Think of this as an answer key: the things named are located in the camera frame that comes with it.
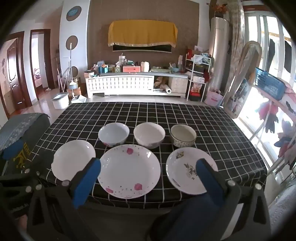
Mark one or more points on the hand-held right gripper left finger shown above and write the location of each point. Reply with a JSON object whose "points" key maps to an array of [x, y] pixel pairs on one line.
{"points": [[86, 183]]}

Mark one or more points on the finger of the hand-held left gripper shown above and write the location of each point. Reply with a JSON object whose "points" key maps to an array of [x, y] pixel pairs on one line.
{"points": [[12, 149], [20, 182]]}

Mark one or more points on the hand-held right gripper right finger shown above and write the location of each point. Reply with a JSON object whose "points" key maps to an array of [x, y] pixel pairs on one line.
{"points": [[208, 183]]}

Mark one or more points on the white plate with bird print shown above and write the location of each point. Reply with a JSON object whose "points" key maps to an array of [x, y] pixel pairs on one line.
{"points": [[182, 176]]}

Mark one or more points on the plain white plate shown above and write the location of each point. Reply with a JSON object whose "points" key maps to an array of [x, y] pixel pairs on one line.
{"points": [[69, 160]]}

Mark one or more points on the white plate with pink flowers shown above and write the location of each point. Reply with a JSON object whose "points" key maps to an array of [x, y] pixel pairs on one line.
{"points": [[128, 170]]}

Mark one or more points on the dotted pattern bowl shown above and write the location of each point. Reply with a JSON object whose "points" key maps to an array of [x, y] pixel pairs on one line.
{"points": [[183, 136]]}

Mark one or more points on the light blue floral bowl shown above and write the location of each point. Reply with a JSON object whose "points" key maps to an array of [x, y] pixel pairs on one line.
{"points": [[113, 133]]}

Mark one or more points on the plain white bowl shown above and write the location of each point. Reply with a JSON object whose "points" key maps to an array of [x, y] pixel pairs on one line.
{"points": [[149, 134]]}

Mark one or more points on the dark chair with patterned cloth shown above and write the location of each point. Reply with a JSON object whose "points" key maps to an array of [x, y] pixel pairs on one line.
{"points": [[23, 127]]}

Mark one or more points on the person's leg in blue trousers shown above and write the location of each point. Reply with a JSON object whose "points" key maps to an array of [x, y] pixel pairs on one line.
{"points": [[185, 222]]}

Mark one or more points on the white mop bucket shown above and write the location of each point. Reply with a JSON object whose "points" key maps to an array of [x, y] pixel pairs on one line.
{"points": [[59, 100]]}

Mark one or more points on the brown wooden door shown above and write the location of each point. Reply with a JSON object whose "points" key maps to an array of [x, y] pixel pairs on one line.
{"points": [[12, 71]]}

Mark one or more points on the white dustpan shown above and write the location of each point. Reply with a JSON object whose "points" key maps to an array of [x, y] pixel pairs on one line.
{"points": [[78, 99]]}

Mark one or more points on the pink bag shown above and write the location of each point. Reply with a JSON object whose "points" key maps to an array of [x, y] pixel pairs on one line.
{"points": [[214, 98]]}

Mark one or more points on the clothes on drying rack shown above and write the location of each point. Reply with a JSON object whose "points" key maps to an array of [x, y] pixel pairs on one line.
{"points": [[282, 129]]}

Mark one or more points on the black checked tablecloth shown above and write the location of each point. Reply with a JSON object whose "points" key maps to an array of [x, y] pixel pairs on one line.
{"points": [[148, 113]]}

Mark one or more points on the white mop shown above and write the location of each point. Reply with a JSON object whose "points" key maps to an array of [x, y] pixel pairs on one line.
{"points": [[70, 67]]}

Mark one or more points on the woven storage box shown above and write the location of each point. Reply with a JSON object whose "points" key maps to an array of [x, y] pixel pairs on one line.
{"points": [[177, 84]]}

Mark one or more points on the white paper roll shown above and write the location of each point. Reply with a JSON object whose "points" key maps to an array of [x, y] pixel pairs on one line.
{"points": [[165, 89]]}

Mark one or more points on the white television cabinet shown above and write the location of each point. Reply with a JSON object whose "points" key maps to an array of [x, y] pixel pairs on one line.
{"points": [[120, 83]]}

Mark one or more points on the white shelf rack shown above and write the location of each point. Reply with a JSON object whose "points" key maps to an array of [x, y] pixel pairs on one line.
{"points": [[197, 76]]}

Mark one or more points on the leaning framed mirror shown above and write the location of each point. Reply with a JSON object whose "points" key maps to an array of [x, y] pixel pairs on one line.
{"points": [[242, 78]]}

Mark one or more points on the blue plastic basket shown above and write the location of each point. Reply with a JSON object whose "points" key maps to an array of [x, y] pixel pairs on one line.
{"points": [[269, 82]]}

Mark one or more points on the pink drawer box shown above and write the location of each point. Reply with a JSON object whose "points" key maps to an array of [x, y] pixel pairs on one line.
{"points": [[131, 69]]}

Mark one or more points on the glass jar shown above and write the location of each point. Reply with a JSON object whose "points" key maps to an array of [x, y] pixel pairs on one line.
{"points": [[122, 61]]}

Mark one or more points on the white canister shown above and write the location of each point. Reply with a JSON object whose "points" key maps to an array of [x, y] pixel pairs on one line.
{"points": [[145, 66]]}

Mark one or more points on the standing air conditioner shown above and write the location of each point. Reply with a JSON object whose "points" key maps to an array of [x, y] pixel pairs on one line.
{"points": [[219, 53]]}

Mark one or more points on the hanging black garment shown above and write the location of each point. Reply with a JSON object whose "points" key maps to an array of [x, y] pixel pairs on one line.
{"points": [[288, 56], [271, 53]]}

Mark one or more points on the black television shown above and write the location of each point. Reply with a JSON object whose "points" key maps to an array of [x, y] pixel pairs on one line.
{"points": [[141, 48]]}

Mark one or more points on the patterned curtain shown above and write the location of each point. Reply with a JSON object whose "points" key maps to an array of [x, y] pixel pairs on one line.
{"points": [[238, 37]]}

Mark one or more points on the yellow cloth cover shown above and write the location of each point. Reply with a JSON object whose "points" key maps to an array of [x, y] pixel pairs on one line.
{"points": [[142, 32]]}

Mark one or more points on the artificial orange flowers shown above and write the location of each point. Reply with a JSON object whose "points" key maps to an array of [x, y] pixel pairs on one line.
{"points": [[219, 9]]}

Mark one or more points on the brown door frame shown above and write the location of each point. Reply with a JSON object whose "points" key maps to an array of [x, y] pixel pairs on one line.
{"points": [[47, 62]]}

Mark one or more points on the round wall decoration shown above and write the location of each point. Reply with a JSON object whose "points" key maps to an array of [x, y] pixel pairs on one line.
{"points": [[73, 13], [72, 42], [74, 71]]}

